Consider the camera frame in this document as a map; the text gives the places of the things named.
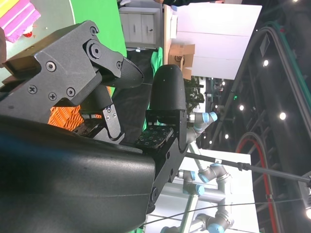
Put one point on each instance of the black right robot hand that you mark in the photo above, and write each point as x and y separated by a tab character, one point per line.
73	174

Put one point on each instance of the grey green bowl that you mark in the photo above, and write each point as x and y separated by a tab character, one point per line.
56	14

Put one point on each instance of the silver blue-jointed robot arm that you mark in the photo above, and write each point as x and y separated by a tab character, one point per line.
213	223
201	119
213	179

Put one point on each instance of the orange wicker basket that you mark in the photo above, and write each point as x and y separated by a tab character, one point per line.
63	116

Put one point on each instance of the chocolate cake slice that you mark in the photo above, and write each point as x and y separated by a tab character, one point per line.
2	43

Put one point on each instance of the pink layered cake slice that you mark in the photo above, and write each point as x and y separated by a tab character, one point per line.
19	21

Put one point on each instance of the yellow layered cake slice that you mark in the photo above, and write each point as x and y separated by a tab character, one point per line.
6	6

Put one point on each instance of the green hanging cloth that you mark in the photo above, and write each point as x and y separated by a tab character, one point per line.
156	60

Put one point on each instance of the green leafy plant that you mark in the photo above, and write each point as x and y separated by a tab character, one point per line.
194	97

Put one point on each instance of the brown cardboard box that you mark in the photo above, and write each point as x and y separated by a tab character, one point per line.
181	58

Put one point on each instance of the white drawer cabinet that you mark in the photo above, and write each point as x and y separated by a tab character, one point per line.
141	26

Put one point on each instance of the green tablecloth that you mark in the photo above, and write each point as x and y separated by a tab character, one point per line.
104	14

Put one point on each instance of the light wooden table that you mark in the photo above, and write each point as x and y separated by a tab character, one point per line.
168	29

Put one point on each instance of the long black pole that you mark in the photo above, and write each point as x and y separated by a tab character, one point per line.
267	171

